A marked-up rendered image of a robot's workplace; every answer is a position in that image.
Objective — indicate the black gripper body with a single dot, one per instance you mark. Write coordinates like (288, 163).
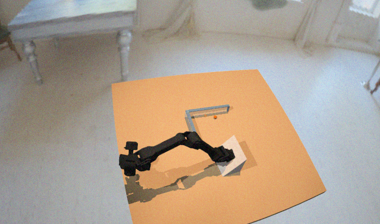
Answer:
(131, 146)

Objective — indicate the clear l-shaped low wall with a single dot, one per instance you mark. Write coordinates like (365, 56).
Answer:
(201, 113)

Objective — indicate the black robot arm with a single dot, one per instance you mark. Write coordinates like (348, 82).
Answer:
(150, 153)

